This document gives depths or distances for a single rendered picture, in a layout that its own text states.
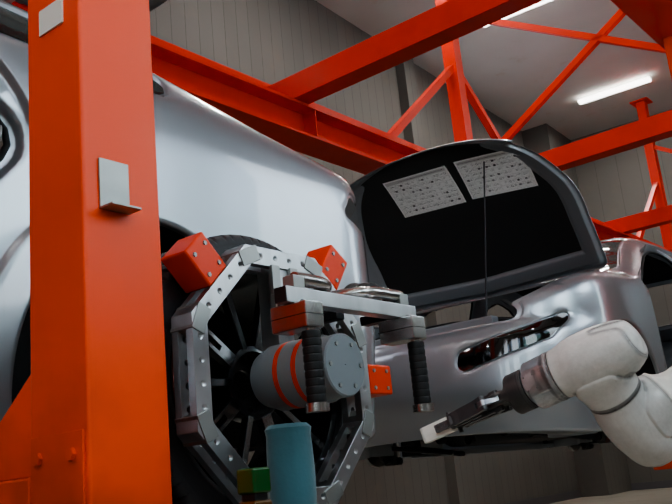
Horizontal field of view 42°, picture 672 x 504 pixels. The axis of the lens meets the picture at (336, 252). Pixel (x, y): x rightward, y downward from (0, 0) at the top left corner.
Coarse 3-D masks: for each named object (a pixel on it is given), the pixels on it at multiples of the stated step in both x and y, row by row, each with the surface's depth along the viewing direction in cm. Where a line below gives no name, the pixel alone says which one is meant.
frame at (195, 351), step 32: (224, 256) 182; (256, 256) 183; (288, 256) 192; (224, 288) 174; (192, 320) 165; (352, 320) 204; (192, 352) 164; (192, 384) 163; (192, 416) 161; (352, 416) 201; (192, 448) 164; (224, 448) 164; (352, 448) 193; (224, 480) 168; (320, 480) 189
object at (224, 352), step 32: (256, 288) 203; (256, 320) 196; (224, 352) 184; (256, 352) 193; (224, 384) 182; (224, 416) 181; (256, 416) 188; (288, 416) 195; (320, 416) 206; (256, 448) 214; (320, 448) 199
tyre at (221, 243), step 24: (216, 240) 188; (240, 240) 193; (168, 288) 174; (168, 312) 172; (168, 336) 171; (168, 360) 169; (168, 384) 168; (168, 408) 167; (336, 432) 203; (192, 456) 169; (192, 480) 167
